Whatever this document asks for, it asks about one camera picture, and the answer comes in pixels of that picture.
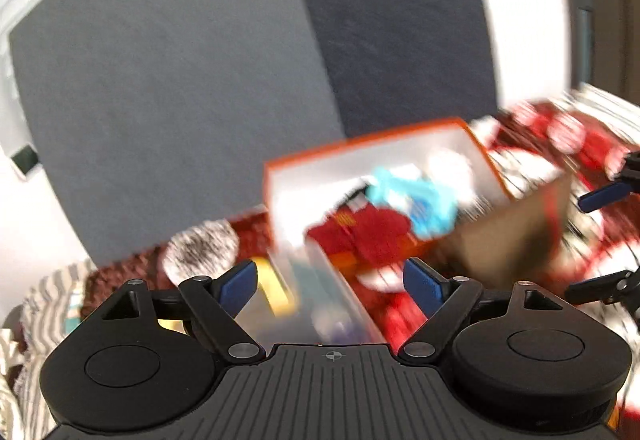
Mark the teal wet wipes pack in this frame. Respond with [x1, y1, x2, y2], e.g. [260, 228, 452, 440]
[366, 168, 458, 240]

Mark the dark red plush toy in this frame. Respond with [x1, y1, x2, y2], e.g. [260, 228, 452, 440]
[305, 205, 418, 272]

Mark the red floral fleece blanket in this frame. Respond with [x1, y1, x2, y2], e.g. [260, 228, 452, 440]
[81, 96, 640, 421]

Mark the clear plastic storage box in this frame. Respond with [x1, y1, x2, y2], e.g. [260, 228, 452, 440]
[236, 243, 384, 351]

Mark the brown plaid zipper pouch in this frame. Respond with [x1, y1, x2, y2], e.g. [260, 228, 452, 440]
[433, 171, 574, 288]

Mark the orange cardboard box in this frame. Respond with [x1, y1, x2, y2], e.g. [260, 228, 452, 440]
[264, 118, 512, 274]

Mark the striped bedsheet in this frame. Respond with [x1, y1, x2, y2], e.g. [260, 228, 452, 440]
[1, 259, 96, 439]

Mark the grey headboard panel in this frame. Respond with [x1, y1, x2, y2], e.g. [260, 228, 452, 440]
[10, 0, 343, 264]

